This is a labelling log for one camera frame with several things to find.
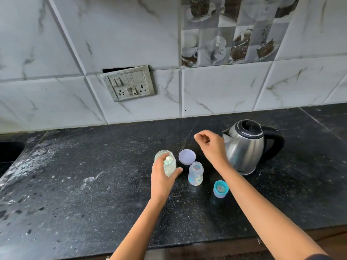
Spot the person's left hand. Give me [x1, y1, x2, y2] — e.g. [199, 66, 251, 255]
[150, 153, 184, 199]

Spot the person's right hand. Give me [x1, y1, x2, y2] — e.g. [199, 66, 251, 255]
[193, 130, 230, 171]

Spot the glass jar of white powder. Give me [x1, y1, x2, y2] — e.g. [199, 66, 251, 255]
[154, 150, 177, 177]

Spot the pale lavender jar lid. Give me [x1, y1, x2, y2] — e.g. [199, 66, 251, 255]
[178, 149, 197, 166]

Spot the steel electric kettle black handle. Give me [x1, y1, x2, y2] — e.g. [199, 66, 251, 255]
[222, 119, 286, 176]

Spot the clear baby bottle blue print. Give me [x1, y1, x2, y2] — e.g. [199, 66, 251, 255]
[188, 161, 204, 186]

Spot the teal bottle nipple collar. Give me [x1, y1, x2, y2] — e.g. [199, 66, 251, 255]
[213, 180, 230, 195]

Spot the person's right forearm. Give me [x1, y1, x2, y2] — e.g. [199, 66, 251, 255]
[217, 162, 330, 260]

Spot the person's left forearm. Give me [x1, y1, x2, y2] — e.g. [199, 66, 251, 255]
[110, 195, 163, 260]

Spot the brown lower cabinet front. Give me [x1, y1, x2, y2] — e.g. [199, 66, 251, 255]
[62, 226, 347, 260]

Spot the dark shirt sleeve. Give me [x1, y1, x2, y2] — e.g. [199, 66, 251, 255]
[306, 253, 334, 260]

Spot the black sink basin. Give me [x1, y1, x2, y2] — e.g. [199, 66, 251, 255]
[0, 141, 25, 178]

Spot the grey wall switch socket panel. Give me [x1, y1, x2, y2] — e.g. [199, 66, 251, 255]
[100, 65, 157, 103]

